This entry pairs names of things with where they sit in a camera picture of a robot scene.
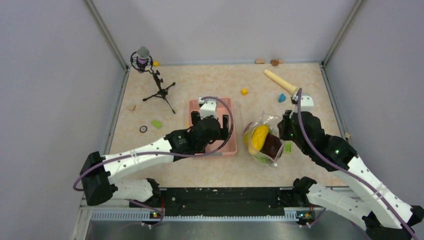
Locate pink plastic basket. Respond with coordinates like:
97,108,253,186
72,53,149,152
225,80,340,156
186,97,238,158

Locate blue toy block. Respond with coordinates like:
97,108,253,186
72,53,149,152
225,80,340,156
278,93,287,103

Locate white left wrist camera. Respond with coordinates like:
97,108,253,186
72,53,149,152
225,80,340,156
198,97,218,120

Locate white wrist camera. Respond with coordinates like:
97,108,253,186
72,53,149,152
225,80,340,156
291,93,314,113
198,97,218,120

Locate tan cork block at wall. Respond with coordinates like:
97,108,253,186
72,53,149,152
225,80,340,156
255,59,266,65

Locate light wooden cube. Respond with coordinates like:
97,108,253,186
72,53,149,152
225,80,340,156
126,104,136,111

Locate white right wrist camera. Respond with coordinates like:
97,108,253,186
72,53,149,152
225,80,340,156
291,93,314,113

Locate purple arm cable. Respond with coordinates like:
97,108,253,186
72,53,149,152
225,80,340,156
72,96,235,228
295,87,424,240

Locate green rectangular block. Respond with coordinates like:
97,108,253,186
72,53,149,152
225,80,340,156
151,120,163,129

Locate yellow cube block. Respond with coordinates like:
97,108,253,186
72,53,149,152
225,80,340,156
241,88,249,96

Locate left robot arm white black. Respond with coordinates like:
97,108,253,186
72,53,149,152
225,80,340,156
73,114,234,207

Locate yellow toy mango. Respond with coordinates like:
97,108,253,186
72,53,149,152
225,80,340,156
243,132,258,155

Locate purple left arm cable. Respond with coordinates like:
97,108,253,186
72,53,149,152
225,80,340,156
72,96,235,228

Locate black microphone tripod stand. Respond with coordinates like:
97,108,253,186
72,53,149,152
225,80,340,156
142,70,176,114

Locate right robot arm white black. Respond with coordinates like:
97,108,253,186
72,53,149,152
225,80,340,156
277,110,424,240

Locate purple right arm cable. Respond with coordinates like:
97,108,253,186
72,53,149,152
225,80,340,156
295,87,424,240

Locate dark maroon toy fruit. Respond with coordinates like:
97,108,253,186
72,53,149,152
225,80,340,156
261,133,282,159

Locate green toy starfruit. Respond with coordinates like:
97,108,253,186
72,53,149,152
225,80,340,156
254,153,274,164

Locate brown round block at wall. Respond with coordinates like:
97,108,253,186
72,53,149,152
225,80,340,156
270,59,280,66

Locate cream toy rolling pin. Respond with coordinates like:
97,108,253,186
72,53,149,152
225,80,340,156
263,69,299,96

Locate clear zip top bag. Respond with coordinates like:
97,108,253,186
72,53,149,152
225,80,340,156
243,112,284,168

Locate grey microphone with shock mount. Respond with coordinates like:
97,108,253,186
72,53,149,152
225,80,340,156
130,46,154,74

